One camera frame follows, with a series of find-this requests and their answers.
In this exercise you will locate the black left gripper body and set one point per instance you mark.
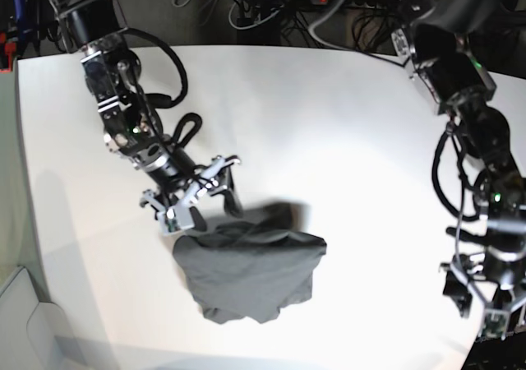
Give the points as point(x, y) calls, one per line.
point(499, 253)

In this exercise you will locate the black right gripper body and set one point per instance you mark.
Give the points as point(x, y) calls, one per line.
point(185, 175)

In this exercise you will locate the grey tray corner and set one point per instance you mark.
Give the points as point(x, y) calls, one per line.
point(34, 334)

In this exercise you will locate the red clamp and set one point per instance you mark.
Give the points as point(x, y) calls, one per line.
point(8, 53)

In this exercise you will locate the dark grey t-shirt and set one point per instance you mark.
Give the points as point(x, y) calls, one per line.
point(252, 267)

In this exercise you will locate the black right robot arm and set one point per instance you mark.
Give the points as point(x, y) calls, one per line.
point(132, 126)

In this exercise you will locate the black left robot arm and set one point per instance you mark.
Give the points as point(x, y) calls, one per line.
point(432, 41)

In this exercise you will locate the blue tool handle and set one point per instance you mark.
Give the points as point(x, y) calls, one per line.
point(20, 14)

